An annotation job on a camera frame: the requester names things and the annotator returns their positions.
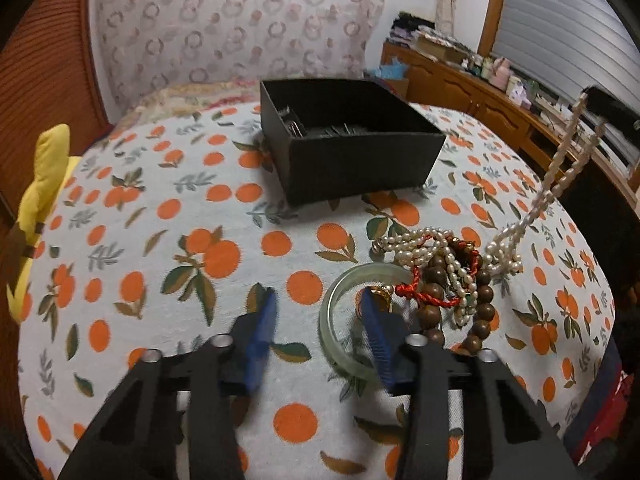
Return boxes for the silver jewelry pieces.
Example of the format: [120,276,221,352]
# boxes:
[279,105,372,139]

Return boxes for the black rectangular box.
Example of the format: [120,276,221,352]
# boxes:
[260,78,447,207]

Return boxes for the red and navy cloth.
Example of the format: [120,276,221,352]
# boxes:
[564,340,628,466]

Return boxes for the brown wooden bead bracelet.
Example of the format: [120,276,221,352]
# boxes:
[419,239,497,357]

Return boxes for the pile of folded fabrics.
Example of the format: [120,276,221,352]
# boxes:
[391,10,478,63]

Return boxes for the long white pearl necklace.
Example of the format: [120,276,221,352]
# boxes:
[482,92,609,274]

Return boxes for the wooden cabinet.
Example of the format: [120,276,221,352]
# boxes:
[381,42,640,191]

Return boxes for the ring patterned white pillow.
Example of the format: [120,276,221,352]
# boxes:
[90,0,389,122]

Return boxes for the wooden window frame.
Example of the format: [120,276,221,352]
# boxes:
[476,0,512,58]

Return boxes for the pale green jade bangle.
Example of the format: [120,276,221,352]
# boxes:
[320,263,417,380]

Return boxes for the blue crumpled paper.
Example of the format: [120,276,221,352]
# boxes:
[372,57,410,82]

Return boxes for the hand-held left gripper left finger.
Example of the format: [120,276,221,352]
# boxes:
[57,287,281,480]

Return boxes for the red-brown corduroy headboard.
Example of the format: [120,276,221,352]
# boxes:
[0,0,115,223]

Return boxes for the floral quilt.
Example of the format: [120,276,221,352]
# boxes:
[122,79,263,113]

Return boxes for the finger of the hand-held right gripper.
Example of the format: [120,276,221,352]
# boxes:
[581,85,640,133]

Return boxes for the pink jar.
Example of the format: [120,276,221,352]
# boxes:
[491,57,512,87]

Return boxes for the red braided cord bracelet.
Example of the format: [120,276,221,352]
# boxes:
[395,242,482,311]

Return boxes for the yellow plush toy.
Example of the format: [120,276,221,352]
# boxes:
[6,124,82,323]

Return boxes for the short white pearl necklace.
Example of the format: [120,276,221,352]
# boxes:
[372,227,483,327]

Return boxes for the orange fruit print bed sheet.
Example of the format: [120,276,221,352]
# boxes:
[17,97,618,480]

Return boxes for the white window blinds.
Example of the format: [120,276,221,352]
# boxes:
[490,0,637,108]

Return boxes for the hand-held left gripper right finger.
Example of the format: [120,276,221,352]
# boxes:
[357,287,576,480]

